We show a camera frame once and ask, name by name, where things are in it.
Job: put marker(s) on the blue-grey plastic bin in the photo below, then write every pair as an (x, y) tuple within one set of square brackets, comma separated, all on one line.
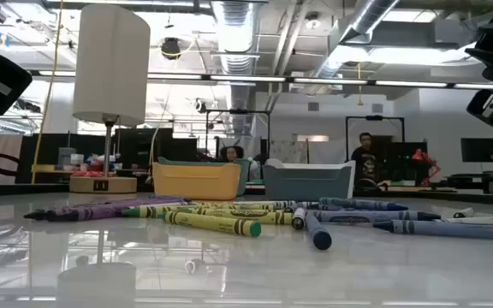
[(306, 184)]

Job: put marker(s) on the yellow plastic bin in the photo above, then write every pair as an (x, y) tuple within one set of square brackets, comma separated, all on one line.
[(195, 181)]

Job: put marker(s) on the black monitor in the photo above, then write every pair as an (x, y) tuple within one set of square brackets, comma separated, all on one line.
[(479, 149)]

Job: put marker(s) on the black ceiling dome camera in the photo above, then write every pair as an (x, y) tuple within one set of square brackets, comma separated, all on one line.
[(170, 48)]

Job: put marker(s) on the white plastic bin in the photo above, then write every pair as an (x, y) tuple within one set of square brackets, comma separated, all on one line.
[(278, 163)]

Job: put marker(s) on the black desk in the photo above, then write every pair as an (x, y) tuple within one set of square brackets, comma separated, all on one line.
[(477, 177)]

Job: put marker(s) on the teal plastic bin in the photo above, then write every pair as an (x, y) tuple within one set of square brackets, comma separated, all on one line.
[(245, 175)]

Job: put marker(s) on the silver ventilation duct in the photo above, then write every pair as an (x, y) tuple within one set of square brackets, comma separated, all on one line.
[(358, 25), (234, 43)]

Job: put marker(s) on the red desk lamp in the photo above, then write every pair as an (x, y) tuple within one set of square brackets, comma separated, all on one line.
[(426, 162)]

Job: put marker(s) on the black frame stand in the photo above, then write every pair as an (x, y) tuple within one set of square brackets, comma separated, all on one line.
[(375, 117), (238, 111)]

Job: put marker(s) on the white table lamp wooden base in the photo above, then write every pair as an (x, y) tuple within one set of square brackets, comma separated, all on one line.
[(111, 64)]

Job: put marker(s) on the person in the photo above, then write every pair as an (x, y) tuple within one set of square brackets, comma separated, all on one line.
[(231, 153), (364, 158)]

